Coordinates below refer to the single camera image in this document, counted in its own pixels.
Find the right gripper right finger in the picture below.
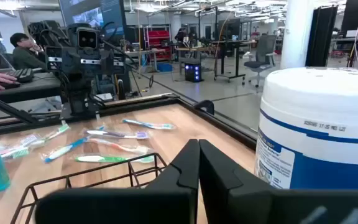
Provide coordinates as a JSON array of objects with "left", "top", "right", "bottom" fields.
[{"left": 199, "top": 139, "right": 358, "bottom": 224}]

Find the green white packaged toothbrush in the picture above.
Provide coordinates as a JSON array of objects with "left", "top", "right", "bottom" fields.
[
  {"left": 73, "top": 154, "right": 155, "bottom": 164},
  {"left": 0, "top": 146, "right": 31, "bottom": 161}
]

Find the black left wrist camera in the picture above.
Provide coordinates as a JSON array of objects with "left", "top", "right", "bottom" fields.
[{"left": 75, "top": 26, "right": 99, "bottom": 51}]

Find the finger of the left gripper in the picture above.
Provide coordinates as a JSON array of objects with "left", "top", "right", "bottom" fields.
[
  {"left": 62, "top": 63, "right": 82, "bottom": 94},
  {"left": 100, "top": 63, "right": 116, "bottom": 83}
]

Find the black wire caddy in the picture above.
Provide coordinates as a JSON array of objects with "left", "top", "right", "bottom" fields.
[{"left": 10, "top": 152, "right": 168, "bottom": 224}]

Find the wooden work table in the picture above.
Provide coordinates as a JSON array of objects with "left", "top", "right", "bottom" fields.
[{"left": 124, "top": 48, "right": 167, "bottom": 73}]

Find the grey office chair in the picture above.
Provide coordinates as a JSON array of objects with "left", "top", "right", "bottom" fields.
[{"left": 242, "top": 34, "right": 278, "bottom": 88}]

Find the blue plastic bin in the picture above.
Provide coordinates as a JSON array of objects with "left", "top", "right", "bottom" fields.
[{"left": 156, "top": 62, "right": 173, "bottom": 73}]

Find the blue white packaged toothbrush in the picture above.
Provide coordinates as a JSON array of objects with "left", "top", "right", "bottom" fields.
[{"left": 40, "top": 136, "right": 90, "bottom": 164}]

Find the black keyboard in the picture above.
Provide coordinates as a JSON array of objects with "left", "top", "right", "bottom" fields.
[{"left": 5, "top": 67, "right": 34, "bottom": 83}]

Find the black lit computer tower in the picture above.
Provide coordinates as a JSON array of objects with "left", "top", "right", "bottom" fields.
[{"left": 183, "top": 57, "right": 203, "bottom": 83}]

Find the black partition panel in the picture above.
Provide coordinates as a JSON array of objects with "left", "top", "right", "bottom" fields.
[{"left": 305, "top": 4, "right": 339, "bottom": 68}]

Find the teal white packaged toothbrush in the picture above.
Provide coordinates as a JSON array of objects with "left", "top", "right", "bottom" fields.
[{"left": 122, "top": 118, "right": 177, "bottom": 131}]

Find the black fin bracket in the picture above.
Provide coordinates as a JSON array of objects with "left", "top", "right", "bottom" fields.
[{"left": 193, "top": 99, "right": 216, "bottom": 116}]

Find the white blue wipes canister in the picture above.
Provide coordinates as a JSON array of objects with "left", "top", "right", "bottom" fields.
[{"left": 254, "top": 67, "right": 358, "bottom": 190}]

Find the black standing desk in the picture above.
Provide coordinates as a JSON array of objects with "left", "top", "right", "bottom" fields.
[{"left": 209, "top": 39, "right": 258, "bottom": 82}]

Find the purple orange packaged toothbrush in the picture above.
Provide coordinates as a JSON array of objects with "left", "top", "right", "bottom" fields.
[{"left": 19, "top": 133, "right": 46, "bottom": 149}]

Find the clear plastic bag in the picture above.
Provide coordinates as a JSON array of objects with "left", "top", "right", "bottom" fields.
[{"left": 87, "top": 138, "right": 150, "bottom": 156}]

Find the grey operator desk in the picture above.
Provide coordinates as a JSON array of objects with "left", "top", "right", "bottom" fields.
[{"left": 0, "top": 72, "right": 62, "bottom": 104}]

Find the green orange packaged toothbrush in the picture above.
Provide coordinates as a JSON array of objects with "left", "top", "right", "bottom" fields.
[{"left": 42, "top": 123, "right": 71, "bottom": 141}]

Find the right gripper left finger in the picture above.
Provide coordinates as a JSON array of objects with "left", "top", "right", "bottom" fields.
[{"left": 35, "top": 138, "right": 201, "bottom": 224}]

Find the white round pillar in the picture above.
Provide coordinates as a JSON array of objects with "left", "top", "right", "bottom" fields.
[
  {"left": 280, "top": 0, "right": 316, "bottom": 70},
  {"left": 169, "top": 12, "right": 182, "bottom": 41}
]

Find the red storage shelf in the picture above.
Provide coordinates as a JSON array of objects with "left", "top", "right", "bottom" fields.
[{"left": 144, "top": 24, "right": 172, "bottom": 62}]

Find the large blue display screen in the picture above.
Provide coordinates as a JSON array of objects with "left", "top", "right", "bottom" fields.
[{"left": 58, "top": 0, "right": 127, "bottom": 35}]

